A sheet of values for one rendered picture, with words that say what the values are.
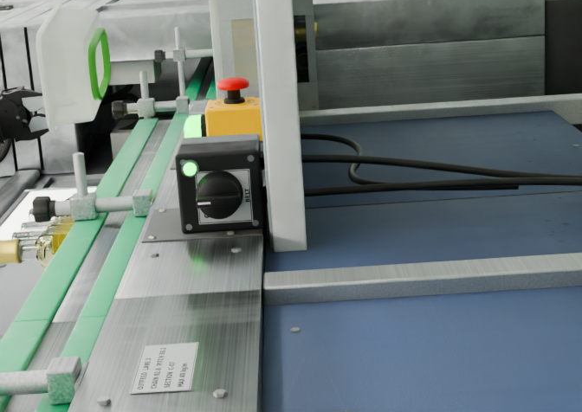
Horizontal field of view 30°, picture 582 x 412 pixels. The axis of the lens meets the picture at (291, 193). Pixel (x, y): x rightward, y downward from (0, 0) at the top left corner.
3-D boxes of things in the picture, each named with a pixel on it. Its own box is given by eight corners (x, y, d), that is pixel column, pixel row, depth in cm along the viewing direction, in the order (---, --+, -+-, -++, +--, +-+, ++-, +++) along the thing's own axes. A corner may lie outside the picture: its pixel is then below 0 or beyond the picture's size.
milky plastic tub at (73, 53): (106, -3, 193) (57, -1, 193) (87, 33, 173) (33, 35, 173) (117, 89, 201) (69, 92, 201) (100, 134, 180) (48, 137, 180)
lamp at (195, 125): (210, 145, 137) (187, 147, 137) (208, 111, 136) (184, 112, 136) (209, 153, 133) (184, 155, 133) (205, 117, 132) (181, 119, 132)
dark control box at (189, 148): (268, 207, 112) (187, 212, 112) (263, 131, 110) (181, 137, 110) (268, 230, 104) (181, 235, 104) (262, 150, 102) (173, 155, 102)
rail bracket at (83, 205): (158, 209, 122) (39, 215, 122) (152, 144, 120) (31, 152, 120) (154, 218, 118) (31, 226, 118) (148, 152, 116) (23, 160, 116)
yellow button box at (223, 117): (269, 149, 139) (212, 152, 139) (266, 91, 137) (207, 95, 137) (269, 162, 132) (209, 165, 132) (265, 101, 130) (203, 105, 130)
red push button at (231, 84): (219, 103, 136) (216, 76, 135) (251, 101, 136) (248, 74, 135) (217, 109, 132) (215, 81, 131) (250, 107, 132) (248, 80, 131)
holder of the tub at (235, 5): (274, 128, 199) (232, 131, 199) (265, -24, 192) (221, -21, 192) (274, 149, 182) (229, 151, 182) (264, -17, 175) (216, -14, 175)
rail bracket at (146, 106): (195, 166, 182) (120, 171, 182) (186, 67, 177) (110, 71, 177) (194, 170, 179) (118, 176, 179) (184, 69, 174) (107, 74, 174)
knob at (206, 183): (244, 214, 104) (243, 224, 101) (197, 217, 104) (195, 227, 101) (241, 169, 103) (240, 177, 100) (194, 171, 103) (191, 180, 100)
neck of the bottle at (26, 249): (41, 256, 157) (8, 258, 157) (38, 236, 156) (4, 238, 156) (36, 262, 154) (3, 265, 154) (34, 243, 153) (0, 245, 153)
